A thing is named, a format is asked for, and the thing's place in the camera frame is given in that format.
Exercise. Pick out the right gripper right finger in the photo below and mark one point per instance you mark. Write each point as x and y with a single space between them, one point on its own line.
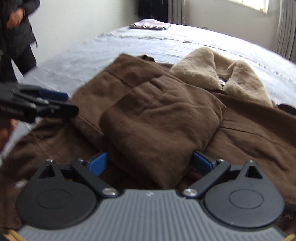
241 196

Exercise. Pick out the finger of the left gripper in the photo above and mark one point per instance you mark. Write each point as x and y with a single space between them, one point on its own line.
53 95
57 109

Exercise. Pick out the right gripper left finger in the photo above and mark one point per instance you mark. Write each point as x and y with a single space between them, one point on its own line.
59 196

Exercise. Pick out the brown jacket with fleece collar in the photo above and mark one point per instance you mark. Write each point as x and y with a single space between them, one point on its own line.
150 123

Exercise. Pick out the person in dark clothes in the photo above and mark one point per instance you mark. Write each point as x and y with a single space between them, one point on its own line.
16 38

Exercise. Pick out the dark hanging clothes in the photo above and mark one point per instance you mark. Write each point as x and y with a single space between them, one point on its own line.
153 9

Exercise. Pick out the operator left hand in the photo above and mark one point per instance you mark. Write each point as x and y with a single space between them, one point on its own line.
7 128

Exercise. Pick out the grey checked bedspread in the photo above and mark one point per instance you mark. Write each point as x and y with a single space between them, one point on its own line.
68 71

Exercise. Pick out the left grey curtain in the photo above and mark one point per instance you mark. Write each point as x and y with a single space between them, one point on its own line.
177 12

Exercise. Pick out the grey curtain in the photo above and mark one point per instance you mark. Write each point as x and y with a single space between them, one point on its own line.
177 12
284 40

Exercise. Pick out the right grey curtain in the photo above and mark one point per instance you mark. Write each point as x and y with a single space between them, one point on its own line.
284 40

